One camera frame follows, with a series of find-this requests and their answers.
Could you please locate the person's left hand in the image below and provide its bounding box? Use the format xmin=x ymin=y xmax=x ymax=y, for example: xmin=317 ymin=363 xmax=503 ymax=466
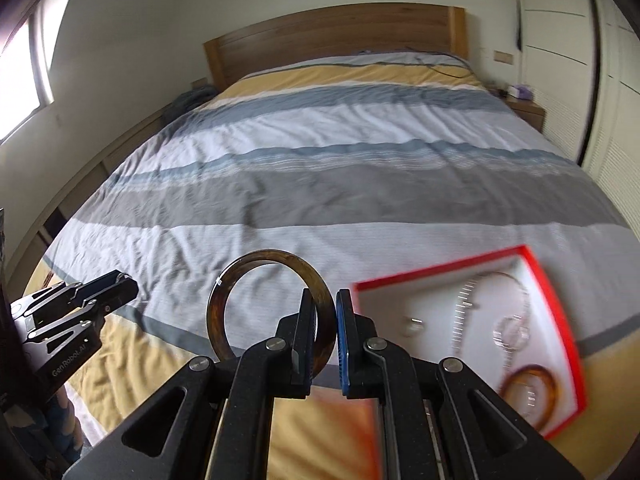
xmin=30 ymin=390 xmax=85 ymax=466

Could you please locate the red box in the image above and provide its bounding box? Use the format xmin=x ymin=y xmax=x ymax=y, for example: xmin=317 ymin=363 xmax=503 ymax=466
xmin=354 ymin=245 xmax=588 ymax=441

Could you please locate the window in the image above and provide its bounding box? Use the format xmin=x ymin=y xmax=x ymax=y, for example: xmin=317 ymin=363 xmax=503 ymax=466
xmin=0 ymin=0 xmax=56 ymax=141

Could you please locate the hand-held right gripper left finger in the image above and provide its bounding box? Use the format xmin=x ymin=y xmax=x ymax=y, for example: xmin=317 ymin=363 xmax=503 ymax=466
xmin=62 ymin=287 xmax=321 ymax=480

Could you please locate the dark brown bangle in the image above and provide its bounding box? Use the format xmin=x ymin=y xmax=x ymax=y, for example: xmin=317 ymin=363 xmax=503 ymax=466
xmin=206 ymin=249 xmax=337 ymax=378

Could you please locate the grey-blue cloth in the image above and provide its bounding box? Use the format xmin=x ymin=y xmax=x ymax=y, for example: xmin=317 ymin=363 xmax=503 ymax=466
xmin=170 ymin=85 xmax=218 ymax=121

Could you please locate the wooden nightstand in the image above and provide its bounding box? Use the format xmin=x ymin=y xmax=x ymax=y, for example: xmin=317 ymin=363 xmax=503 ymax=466
xmin=505 ymin=95 xmax=546 ymax=133

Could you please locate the striped bed blanket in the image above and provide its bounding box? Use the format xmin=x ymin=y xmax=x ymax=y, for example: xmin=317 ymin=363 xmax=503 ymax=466
xmin=30 ymin=52 xmax=631 ymax=480

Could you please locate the amber bangle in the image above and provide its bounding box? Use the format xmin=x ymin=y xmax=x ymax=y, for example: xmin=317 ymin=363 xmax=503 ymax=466
xmin=501 ymin=364 xmax=557 ymax=431

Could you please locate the wooden headboard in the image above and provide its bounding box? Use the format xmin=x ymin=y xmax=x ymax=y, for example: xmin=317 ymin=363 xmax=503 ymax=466
xmin=202 ymin=5 xmax=471 ymax=93

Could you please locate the white wardrobe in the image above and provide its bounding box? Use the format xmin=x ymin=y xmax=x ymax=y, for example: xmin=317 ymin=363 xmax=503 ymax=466
xmin=512 ymin=0 xmax=640 ymax=241

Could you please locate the black cable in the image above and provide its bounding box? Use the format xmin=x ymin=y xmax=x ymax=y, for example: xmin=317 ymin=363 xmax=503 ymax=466
xmin=357 ymin=47 xmax=481 ymax=81

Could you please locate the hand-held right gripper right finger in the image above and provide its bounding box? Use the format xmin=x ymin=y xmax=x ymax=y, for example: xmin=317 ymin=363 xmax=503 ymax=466
xmin=335 ymin=287 xmax=586 ymax=480

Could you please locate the silver chain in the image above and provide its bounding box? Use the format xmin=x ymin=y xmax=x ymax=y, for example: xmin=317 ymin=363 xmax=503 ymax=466
xmin=450 ymin=271 xmax=532 ymax=358

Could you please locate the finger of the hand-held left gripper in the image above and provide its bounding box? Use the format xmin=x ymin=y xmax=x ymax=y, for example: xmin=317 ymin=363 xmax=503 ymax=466
xmin=27 ymin=302 xmax=108 ymax=347
xmin=10 ymin=270 xmax=139 ymax=318

